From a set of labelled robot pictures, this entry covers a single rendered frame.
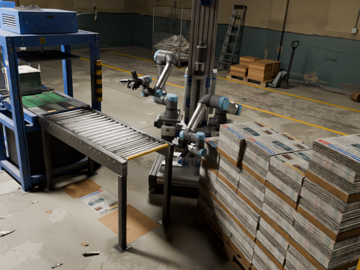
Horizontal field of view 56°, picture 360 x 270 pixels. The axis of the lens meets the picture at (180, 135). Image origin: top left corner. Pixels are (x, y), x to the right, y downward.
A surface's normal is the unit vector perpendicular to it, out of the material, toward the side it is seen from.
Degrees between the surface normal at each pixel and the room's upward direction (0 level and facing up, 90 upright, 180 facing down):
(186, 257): 0
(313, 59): 90
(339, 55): 90
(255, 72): 90
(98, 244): 0
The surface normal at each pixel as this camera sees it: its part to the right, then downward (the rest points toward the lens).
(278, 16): -0.69, 0.23
